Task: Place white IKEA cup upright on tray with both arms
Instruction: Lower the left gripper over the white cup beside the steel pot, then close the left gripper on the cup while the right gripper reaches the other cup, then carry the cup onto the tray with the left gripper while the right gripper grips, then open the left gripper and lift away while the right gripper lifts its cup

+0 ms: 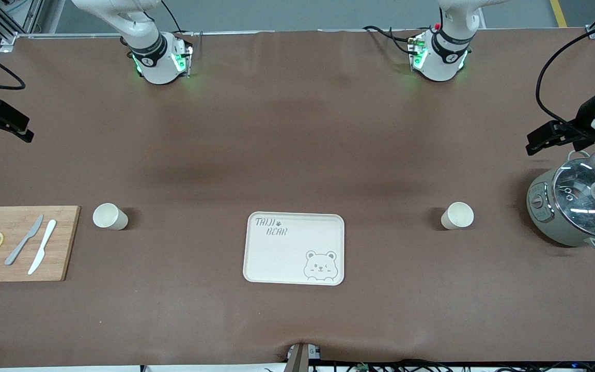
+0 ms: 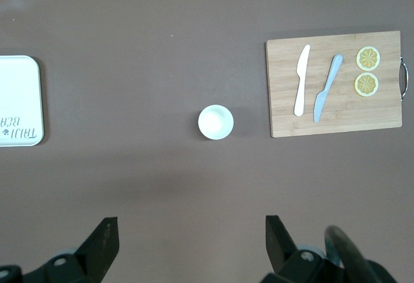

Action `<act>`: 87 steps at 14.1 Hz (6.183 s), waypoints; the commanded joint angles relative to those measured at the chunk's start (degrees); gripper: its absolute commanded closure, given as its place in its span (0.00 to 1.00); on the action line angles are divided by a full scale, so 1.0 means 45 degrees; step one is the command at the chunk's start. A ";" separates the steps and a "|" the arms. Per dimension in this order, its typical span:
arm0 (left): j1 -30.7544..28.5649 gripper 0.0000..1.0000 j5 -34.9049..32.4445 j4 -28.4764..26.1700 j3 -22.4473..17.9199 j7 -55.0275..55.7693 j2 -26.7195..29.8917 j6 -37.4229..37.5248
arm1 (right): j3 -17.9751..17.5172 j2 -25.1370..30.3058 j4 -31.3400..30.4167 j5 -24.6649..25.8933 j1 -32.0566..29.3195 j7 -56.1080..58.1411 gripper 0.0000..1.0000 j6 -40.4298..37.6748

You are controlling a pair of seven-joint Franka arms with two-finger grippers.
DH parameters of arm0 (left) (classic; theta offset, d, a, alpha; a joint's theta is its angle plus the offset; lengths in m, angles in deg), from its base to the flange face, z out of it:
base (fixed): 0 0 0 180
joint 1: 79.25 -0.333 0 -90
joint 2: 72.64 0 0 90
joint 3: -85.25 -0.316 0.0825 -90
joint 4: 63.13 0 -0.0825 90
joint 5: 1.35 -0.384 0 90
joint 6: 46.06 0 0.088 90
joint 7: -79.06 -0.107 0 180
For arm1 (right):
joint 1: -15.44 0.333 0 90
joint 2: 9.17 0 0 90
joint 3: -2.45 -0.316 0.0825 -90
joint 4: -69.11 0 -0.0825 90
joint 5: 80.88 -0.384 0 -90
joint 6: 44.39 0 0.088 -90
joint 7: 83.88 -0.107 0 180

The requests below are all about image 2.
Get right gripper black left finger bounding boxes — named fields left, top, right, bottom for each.
left=41, top=216, right=120, bottom=283

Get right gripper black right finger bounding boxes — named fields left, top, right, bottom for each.
left=261, top=215, right=343, bottom=283

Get white plastic cup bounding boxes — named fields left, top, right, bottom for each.
left=197, top=104, right=235, bottom=141

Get cream tray with bear print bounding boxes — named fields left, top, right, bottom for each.
left=0, top=55, right=45, bottom=147

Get bamboo cutting board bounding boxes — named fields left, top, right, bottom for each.
left=265, top=30, right=409, bottom=138

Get grey plastic knife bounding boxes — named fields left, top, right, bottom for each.
left=312, top=54, right=344, bottom=123

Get white plastic knife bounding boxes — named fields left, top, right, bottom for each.
left=293, top=44, right=311, bottom=117

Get yellow lemon slice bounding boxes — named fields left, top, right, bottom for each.
left=354, top=72, right=379, bottom=98
left=356, top=46, right=381, bottom=72

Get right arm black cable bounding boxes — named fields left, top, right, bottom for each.
left=324, top=225, right=398, bottom=283

